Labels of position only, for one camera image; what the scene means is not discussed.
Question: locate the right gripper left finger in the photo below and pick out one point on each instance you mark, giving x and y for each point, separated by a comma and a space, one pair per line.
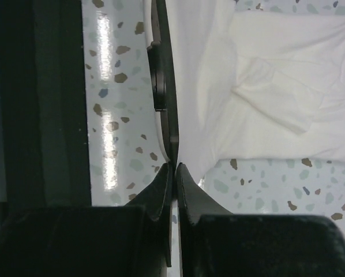
129, 240

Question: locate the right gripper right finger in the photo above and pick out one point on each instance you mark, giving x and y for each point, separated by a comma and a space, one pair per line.
216, 242

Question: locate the white t shirt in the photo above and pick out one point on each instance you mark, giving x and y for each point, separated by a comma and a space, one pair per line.
255, 84

